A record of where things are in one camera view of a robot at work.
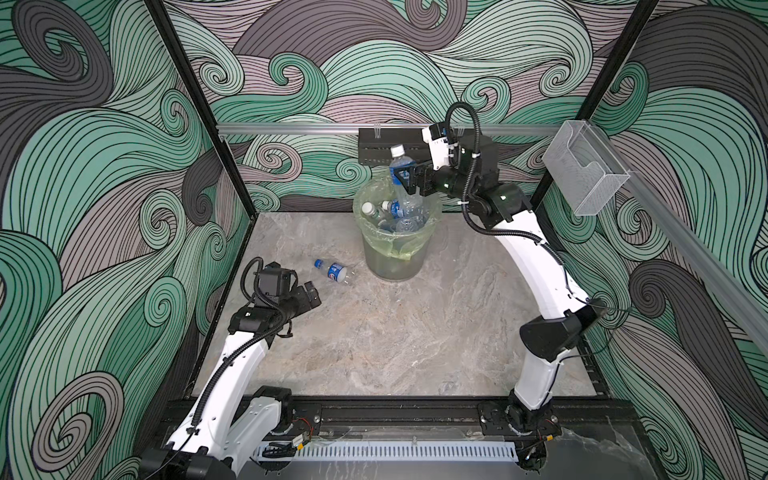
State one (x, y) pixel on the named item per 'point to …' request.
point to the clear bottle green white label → (381, 219)
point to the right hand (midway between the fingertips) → (410, 166)
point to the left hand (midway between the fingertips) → (303, 294)
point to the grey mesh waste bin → (387, 266)
